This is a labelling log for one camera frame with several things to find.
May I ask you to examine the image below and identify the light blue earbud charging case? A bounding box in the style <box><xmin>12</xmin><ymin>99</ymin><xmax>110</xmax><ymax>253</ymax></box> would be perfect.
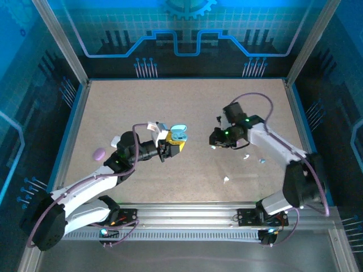
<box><xmin>170</xmin><ymin>123</ymin><xmax>189</xmax><ymax>142</ymax></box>

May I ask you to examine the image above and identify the purple earbud charging case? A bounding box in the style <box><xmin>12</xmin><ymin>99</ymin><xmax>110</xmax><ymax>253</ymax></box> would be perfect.
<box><xmin>92</xmin><ymin>147</ymin><xmax>106</xmax><ymax>162</ymax></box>

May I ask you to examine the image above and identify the grey metal front shelf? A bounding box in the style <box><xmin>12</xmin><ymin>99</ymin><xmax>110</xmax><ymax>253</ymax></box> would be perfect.
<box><xmin>16</xmin><ymin>226</ymin><xmax>358</xmax><ymax>272</ymax></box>

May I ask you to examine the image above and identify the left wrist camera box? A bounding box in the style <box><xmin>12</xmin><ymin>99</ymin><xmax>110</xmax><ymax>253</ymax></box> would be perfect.
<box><xmin>146</xmin><ymin>121</ymin><xmax>170</xmax><ymax>148</ymax></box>

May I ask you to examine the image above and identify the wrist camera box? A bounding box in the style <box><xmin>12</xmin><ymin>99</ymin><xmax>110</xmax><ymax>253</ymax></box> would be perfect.
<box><xmin>146</xmin><ymin>121</ymin><xmax>170</xmax><ymax>148</ymax></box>
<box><xmin>216</xmin><ymin>112</ymin><xmax>231</xmax><ymax>130</ymax></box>

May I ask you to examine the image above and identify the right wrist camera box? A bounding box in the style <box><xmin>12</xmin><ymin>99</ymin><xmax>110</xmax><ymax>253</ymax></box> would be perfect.
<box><xmin>216</xmin><ymin>112</ymin><xmax>231</xmax><ymax>130</ymax></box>

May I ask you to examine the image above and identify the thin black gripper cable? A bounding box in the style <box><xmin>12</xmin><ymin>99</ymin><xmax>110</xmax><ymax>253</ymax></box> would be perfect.
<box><xmin>231</xmin><ymin>140</ymin><xmax>251</xmax><ymax>150</ymax></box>

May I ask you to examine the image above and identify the aluminium side rail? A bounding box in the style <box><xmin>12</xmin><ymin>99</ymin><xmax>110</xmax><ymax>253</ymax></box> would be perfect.
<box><xmin>47</xmin><ymin>79</ymin><xmax>92</xmax><ymax>206</ymax></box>
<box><xmin>283</xmin><ymin>78</ymin><xmax>328</xmax><ymax>206</ymax></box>

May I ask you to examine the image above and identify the aluminium front rail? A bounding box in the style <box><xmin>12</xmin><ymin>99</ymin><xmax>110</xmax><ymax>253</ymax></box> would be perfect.
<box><xmin>36</xmin><ymin>201</ymin><xmax>343</xmax><ymax>231</ymax></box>

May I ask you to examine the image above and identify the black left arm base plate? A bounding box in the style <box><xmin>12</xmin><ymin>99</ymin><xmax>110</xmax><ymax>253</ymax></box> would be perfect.
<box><xmin>86</xmin><ymin>209</ymin><xmax>139</xmax><ymax>227</ymax></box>

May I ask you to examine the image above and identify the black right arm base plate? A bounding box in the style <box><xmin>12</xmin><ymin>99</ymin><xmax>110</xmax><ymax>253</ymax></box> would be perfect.
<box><xmin>237</xmin><ymin>208</ymin><xmax>289</xmax><ymax>227</ymax></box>

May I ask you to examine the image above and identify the slotted grey cable duct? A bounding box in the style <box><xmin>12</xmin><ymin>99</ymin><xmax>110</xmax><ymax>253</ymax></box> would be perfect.
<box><xmin>44</xmin><ymin>228</ymin><xmax>263</xmax><ymax>242</ymax></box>

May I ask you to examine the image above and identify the aluminium frame post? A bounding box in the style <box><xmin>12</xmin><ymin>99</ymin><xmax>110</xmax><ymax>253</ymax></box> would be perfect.
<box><xmin>285</xmin><ymin>0</ymin><xmax>343</xmax><ymax>86</ymax></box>
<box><xmin>31</xmin><ymin>0</ymin><xmax>91</xmax><ymax>86</ymax></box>

